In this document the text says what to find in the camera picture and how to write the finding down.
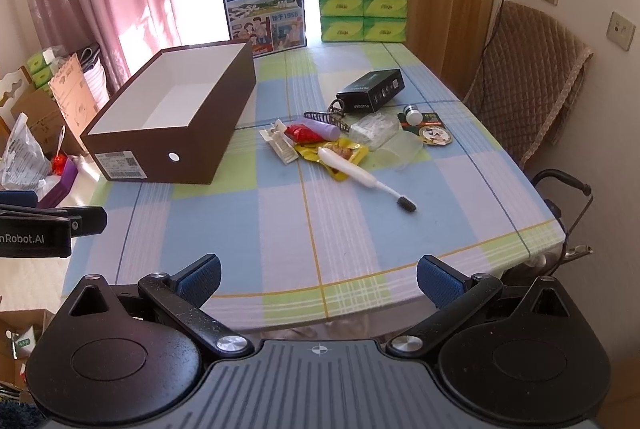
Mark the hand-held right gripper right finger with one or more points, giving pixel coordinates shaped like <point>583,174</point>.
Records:
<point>440,283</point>

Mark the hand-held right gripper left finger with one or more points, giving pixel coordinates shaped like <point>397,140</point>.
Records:
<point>200,278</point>

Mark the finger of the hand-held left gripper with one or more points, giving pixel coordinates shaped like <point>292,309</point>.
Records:
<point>90,221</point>
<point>17,199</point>

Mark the brown storage box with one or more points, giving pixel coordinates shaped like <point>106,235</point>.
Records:
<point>200,144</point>

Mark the pale hair claw clip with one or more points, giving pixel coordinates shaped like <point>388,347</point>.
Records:
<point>400,151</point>

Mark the white electric toothbrush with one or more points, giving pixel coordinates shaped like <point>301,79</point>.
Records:
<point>350,171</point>

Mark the round printed badge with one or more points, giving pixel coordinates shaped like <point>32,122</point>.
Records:
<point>435,135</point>

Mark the yellow snack packet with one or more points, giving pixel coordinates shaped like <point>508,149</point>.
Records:
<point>352,154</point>

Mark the floss pick packet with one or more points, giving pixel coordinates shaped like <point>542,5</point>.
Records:
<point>372,129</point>

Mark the red snack packet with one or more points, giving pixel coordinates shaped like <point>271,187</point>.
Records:
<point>300,133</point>

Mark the purple cream tube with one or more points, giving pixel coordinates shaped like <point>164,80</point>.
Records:
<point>325,129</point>

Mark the black product box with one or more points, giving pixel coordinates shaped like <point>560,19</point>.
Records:
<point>370,91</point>

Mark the purple box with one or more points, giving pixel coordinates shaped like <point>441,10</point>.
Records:
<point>60,184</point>

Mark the clear plastic bag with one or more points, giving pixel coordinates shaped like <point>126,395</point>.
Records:
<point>22,154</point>

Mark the red ornament on stick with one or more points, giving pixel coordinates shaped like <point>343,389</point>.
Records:
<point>59,161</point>

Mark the plain cardboard box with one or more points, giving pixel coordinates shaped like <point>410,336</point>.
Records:
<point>37,119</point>

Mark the white carved wooden chair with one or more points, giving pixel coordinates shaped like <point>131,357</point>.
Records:
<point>12,89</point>

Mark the small green tissue box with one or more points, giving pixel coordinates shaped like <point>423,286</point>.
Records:
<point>40,78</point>
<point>37,61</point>

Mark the open cardboard box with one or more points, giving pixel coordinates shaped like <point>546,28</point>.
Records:
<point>20,369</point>

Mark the white stacked buckets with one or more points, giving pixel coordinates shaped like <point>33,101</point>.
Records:
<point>95,79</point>

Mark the brown quilted chair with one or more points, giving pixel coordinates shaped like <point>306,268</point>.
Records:
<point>525,84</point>

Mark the blue milk carton box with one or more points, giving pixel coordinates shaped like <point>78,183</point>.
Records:
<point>260,9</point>

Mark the stack of green tissue packs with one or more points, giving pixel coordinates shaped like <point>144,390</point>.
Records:
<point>362,4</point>

